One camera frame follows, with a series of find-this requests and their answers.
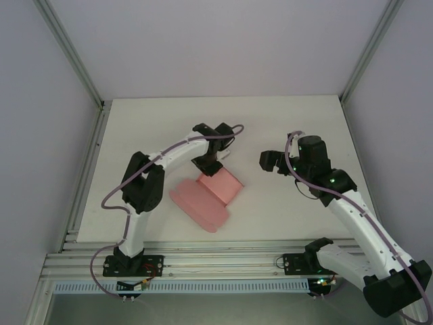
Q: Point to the pink paper box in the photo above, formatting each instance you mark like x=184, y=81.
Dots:
x=203, y=199

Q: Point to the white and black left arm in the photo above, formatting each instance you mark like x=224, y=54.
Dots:
x=182, y=152

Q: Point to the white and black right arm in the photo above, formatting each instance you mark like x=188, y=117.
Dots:
x=355, y=216

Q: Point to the aluminium front frame rail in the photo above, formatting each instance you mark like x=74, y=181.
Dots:
x=220, y=257

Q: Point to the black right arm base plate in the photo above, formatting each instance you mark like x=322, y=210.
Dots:
x=292, y=264

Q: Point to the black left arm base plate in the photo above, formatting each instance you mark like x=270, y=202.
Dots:
x=154, y=264

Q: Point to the aluminium frame post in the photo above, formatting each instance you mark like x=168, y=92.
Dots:
x=368, y=50
x=71, y=50

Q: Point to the aluminium side frame rail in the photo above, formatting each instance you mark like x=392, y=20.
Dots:
x=88, y=169

